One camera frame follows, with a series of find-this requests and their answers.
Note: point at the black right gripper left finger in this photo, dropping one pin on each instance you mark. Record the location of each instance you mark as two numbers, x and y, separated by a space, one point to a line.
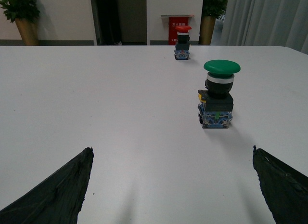
56 200

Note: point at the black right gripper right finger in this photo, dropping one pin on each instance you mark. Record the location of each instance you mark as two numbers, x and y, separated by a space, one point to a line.
284 189

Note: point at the green mushroom push button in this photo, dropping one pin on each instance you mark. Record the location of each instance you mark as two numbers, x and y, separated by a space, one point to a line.
215 102

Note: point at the red mushroom push button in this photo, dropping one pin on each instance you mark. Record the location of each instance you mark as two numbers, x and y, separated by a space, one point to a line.
182 46

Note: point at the grey curtain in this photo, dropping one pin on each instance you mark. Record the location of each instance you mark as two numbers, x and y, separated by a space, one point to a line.
266 23

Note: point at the person in black trousers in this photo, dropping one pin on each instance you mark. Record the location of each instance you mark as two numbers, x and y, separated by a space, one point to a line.
109 21

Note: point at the left potted plant gold pot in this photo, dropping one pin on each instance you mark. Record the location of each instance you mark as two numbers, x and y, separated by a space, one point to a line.
25 14

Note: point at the potted plant gold pot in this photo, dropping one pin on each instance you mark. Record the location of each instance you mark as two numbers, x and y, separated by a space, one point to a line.
25 14
211 10

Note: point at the right potted plant gold pot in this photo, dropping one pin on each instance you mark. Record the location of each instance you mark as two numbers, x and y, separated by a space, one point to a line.
211 10

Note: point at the red fire extinguisher box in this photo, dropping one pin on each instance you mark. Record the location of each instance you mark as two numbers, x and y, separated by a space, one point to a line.
173 22

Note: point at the dark grey door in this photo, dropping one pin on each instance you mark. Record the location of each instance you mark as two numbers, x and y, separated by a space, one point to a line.
133 21

